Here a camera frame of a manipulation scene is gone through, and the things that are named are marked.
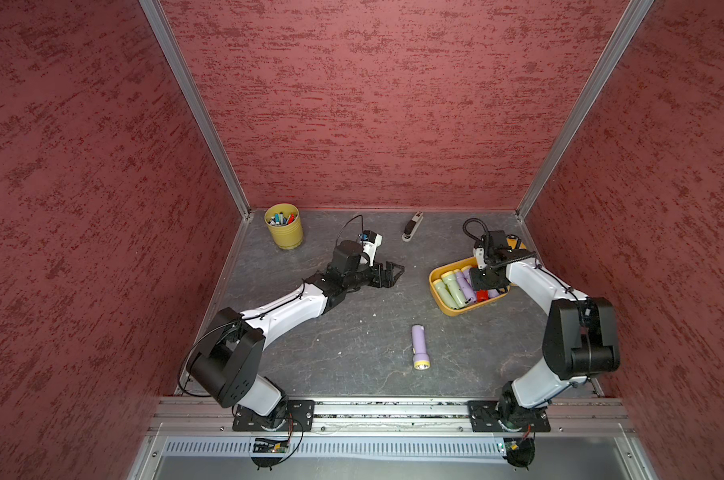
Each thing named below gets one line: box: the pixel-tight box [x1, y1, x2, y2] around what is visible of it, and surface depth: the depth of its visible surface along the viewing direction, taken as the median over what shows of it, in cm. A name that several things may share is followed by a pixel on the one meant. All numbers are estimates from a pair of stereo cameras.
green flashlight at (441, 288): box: [432, 278, 459, 310], surface depth 96 cm
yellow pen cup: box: [264, 203, 303, 250], surface depth 105 cm
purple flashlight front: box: [411, 324, 430, 370], surface depth 85 cm
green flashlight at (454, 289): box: [441, 271, 467, 308], surface depth 96 cm
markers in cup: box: [268, 211, 298, 226], surface depth 105 cm
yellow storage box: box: [429, 257, 510, 317], surface depth 94 cm
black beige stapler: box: [402, 210, 424, 242], surface depth 114 cm
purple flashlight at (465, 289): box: [453, 269, 477, 305], surface depth 97 cm
